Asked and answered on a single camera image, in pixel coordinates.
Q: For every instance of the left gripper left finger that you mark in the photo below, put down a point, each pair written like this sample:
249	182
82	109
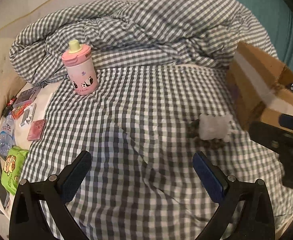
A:
27	219

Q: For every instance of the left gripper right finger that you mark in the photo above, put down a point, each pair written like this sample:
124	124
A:
256	220

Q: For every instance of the white tissue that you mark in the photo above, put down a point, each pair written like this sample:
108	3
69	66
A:
214	127

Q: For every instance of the green cartoon snack bag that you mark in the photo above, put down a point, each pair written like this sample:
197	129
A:
12	168

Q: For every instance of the brown cardboard box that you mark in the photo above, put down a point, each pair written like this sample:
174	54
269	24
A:
261	86

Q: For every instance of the black smartphone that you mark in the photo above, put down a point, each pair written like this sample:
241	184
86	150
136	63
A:
0	184

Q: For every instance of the pink card box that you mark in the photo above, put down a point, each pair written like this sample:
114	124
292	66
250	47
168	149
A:
36	130

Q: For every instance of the teal curtain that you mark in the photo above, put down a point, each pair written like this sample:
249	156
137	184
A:
277	19

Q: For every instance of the grey checked duvet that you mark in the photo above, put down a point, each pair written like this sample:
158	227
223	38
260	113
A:
138	33

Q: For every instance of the grey checked bed sheet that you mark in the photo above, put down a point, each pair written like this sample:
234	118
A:
142	184

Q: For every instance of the pink panda bottle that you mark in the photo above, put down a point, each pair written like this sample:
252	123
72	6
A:
80	68

